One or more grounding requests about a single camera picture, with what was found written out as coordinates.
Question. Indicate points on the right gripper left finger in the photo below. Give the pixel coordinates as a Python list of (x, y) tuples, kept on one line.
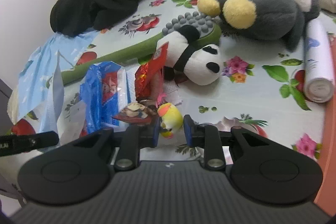
[(131, 141)]

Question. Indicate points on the brown cartoon snack packet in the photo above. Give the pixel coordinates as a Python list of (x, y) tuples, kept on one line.
[(137, 112)]

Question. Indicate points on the red snack wrapper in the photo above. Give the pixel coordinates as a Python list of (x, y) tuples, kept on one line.
[(149, 76)]

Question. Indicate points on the grey penguin plush toy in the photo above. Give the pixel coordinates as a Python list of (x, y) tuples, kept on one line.
[(265, 20)]

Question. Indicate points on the green massage brush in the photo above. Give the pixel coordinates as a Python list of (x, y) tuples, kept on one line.
[(210, 34)]

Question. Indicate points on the small panda plush toy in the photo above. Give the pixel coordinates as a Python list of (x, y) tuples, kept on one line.
[(201, 66)]

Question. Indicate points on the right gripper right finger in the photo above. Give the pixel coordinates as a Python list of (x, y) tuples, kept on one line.
[(208, 138)]

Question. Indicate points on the blue tissue pack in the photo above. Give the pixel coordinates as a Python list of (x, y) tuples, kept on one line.
[(105, 93)]

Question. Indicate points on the blue face mask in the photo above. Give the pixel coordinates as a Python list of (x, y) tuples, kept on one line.
[(54, 101)]

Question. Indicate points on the pink cardboard box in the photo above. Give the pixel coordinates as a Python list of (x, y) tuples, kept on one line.
[(325, 198)]

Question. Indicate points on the small yellow bird plush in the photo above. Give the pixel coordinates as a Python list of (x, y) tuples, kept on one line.
[(171, 120)]

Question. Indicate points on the white paper roll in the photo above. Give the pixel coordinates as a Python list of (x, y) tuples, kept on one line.
[(319, 82)]

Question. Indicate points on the light blue bed sheet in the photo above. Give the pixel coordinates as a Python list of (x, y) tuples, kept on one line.
[(41, 66)]

